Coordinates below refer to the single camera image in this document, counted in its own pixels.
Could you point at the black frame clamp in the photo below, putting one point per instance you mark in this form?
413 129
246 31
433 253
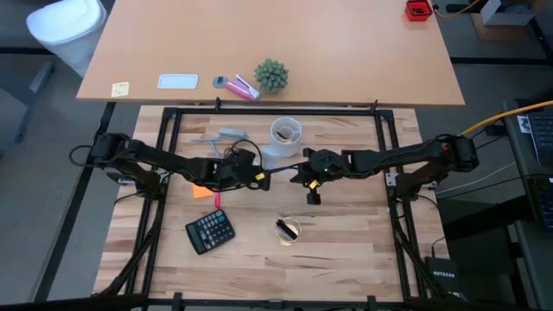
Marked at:
374 105
177 301
218 103
371 302

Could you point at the black laptop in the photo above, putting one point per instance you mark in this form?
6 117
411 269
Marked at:
542 138

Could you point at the orange sticky note pad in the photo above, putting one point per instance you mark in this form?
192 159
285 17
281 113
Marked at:
201 193

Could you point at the light wooden desk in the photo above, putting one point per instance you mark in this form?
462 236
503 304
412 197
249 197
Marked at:
324 52

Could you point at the grey stapler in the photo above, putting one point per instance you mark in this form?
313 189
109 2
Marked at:
231 132

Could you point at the green succulent plant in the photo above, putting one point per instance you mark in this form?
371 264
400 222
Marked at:
271 75

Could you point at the white ribbed pen cup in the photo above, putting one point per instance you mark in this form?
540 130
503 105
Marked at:
294 146

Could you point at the black metal table frame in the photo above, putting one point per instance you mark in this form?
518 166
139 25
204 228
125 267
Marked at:
276 111

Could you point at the black network router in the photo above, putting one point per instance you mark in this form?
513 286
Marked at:
443 276

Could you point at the red box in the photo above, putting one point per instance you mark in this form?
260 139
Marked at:
418 10

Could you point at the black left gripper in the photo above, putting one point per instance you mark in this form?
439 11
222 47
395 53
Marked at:
235 173

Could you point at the black calculator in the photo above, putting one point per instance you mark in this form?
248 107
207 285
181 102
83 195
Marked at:
210 232

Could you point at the white grey box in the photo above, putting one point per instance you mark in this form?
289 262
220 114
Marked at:
505 15

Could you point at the white rectangular tray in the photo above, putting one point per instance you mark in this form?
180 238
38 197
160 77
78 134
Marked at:
178 81

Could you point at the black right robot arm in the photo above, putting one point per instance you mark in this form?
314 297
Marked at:
389 157

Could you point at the brown cardboard box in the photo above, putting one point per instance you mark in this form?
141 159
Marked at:
510 33

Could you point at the yellow sticky note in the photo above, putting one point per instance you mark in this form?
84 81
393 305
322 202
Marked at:
120 89

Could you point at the white trash bin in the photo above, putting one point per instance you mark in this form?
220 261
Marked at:
65 26

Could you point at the grey desk grommet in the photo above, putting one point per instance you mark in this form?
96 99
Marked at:
217 82

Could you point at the pink pen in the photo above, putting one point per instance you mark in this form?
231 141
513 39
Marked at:
217 201

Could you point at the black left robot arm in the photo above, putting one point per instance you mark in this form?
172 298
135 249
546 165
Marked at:
173 162

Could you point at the black and white pen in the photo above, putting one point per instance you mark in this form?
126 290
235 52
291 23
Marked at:
287 230

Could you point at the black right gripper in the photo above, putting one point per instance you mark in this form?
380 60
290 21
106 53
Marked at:
326 170

